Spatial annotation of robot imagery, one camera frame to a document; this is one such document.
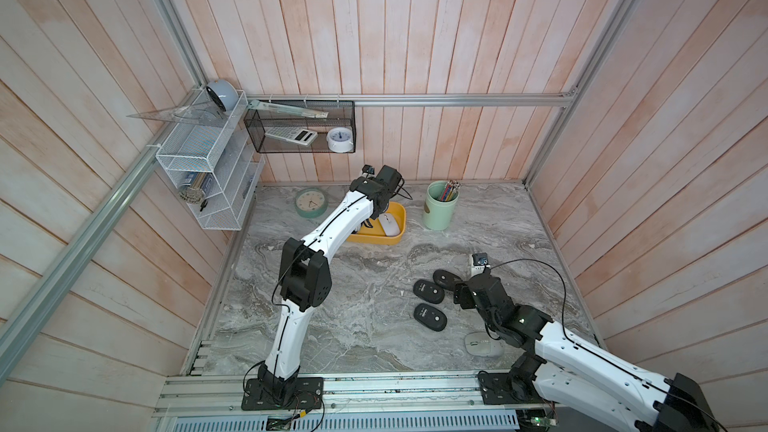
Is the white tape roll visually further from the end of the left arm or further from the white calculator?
the end of the left arm

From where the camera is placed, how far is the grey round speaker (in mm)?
833

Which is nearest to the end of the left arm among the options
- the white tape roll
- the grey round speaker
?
the white tape roll

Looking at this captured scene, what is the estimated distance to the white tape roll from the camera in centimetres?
95
